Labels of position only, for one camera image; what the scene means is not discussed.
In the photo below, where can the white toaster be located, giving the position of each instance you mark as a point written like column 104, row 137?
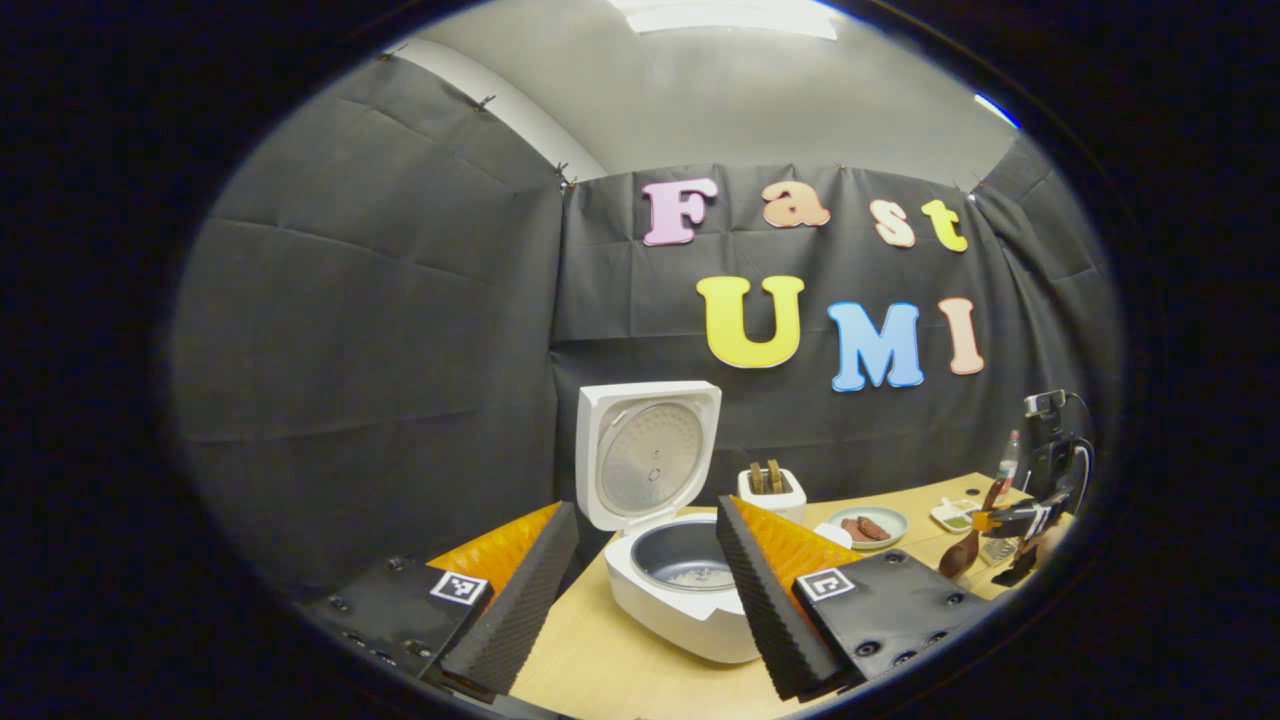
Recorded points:
column 775, row 505

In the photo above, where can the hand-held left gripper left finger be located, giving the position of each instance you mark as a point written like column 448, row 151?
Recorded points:
column 530, row 600

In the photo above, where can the brown toast slice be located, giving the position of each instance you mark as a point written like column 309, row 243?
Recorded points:
column 775, row 476
column 756, row 478

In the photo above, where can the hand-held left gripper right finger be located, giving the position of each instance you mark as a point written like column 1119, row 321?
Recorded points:
column 765, row 600

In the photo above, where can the white divided grain dish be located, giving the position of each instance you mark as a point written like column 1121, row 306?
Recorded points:
column 955, row 515

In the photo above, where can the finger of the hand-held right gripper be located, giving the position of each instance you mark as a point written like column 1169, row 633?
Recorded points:
column 1010, row 520

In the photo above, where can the brown meat piece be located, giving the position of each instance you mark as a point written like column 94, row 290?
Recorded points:
column 875, row 527
column 855, row 530

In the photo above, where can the white rice grains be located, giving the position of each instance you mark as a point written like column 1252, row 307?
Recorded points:
column 700, row 577

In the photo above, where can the ceiling light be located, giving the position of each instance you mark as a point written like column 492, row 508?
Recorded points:
column 730, row 15

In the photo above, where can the light green plate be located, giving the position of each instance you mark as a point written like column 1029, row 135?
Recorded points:
column 890, row 520

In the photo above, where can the brown wooden spoon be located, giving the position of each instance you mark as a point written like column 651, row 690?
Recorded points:
column 962, row 555

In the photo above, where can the white rice cooker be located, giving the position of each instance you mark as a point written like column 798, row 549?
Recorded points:
column 650, row 460

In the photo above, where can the clear water bottle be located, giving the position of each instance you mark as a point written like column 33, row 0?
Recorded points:
column 1008, row 465

